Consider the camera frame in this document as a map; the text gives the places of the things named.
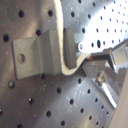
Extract grey metal cable clip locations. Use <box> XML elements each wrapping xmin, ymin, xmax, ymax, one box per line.
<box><xmin>12</xmin><ymin>27</ymin><xmax>84</xmax><ymax>81</ymax></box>

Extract white cable with blue band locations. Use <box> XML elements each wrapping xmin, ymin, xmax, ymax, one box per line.
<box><xmin>52</xmin><ymin>0</ymin><xmax>94</xmax><ymax>76</ymax></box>

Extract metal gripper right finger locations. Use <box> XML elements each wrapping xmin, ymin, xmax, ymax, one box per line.
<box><xmin>89</xmin><ymin>39</ymin><xmax>128</xmax><ymax>69</ymax></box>

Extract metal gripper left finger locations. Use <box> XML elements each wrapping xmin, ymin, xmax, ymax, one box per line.
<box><xmin>82</xmin><ymin>63</ymin><xmax>127</xmax><ymax>108</ymax></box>

